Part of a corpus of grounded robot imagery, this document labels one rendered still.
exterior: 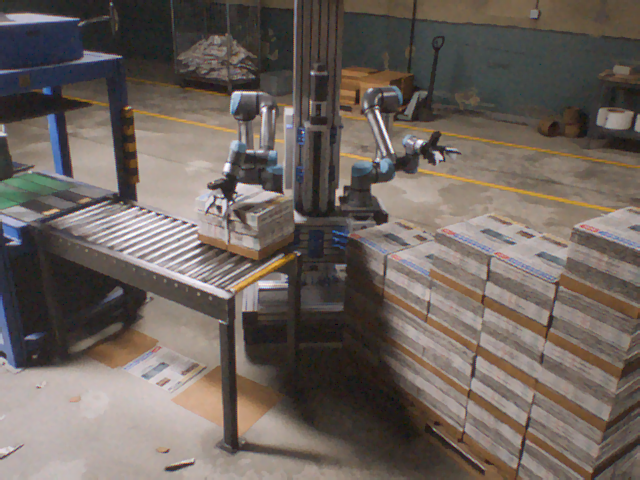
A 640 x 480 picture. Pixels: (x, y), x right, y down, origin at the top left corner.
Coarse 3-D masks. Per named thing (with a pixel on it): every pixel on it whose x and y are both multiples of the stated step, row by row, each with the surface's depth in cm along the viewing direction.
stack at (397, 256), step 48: (384, 240) 306; (432, 240) 309; (432, 288) 272; (432, 336) 278; (480, 336) 254; (528, 336) 235; (384, 384) 316; (432, 384) 286; (480, 384) 260; (480, 432) 267
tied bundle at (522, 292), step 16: (496, 272) 240; (512, 272) 234; (528, 272) 228; (496, 288) 241; (512, 288) 236; (528, 288) 230; (544, 288) 224; (512, 304) 237; (528, 304) 231; (544, 304) 226; (544, 320) 227
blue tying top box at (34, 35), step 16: (16, 16) 333; (32, 16) 336; (48, 16) 338; (0, 32) 296; (16, 32) 302; (32, 32) 309; (48, 32) 317; (64, 32) 324; (80, 32) 333; (0, 48) 298; (16, 48) 305; (32, 48) 312; (48, 48) 319; (64, 48) 327; (80, 48) 335; (0, 64) 300; (16, 64) 307
